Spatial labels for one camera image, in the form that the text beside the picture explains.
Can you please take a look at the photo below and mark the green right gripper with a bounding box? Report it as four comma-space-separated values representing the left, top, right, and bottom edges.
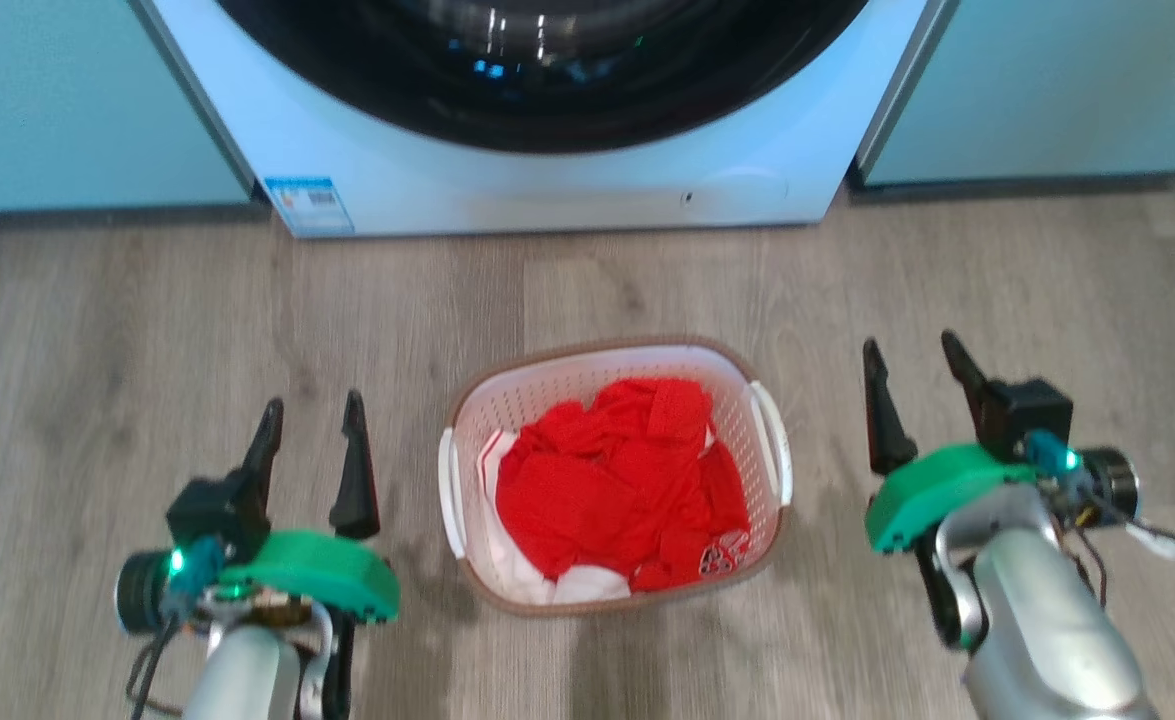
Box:
862, 330, 1141, 555

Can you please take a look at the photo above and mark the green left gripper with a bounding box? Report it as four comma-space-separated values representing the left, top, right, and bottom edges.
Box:
114, 389, 401, 637

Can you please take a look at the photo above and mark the white perforated laundry basket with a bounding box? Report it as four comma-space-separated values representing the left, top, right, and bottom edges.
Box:
436, 335, 795, 617

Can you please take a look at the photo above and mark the blue white energy label sticker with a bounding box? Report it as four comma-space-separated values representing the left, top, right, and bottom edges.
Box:
263, 176, 356, 238

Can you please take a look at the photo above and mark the red garment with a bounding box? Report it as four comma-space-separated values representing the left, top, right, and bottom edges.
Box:
494, 376, 752, 594

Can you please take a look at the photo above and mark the white garment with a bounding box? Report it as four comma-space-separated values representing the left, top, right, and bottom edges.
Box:
476, 428, 635, 607

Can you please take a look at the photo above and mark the pale green cabinet panel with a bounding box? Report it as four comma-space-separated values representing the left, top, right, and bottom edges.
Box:
0, 0, 254, 216
850, 0, 1175, 189

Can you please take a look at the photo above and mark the white front-load washing machine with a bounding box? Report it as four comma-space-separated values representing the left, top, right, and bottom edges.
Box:
130, 0, 960, 240

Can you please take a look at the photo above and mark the dark round washing machine door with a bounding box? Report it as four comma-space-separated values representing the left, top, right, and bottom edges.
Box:
213, 0, 871, 155

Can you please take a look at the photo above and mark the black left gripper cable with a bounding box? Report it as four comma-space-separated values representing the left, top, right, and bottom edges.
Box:
125, 610, 190, 719

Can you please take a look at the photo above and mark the white-tipped right gripper cable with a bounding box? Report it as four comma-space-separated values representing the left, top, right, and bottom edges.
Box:
1072, 495, 1175, 606

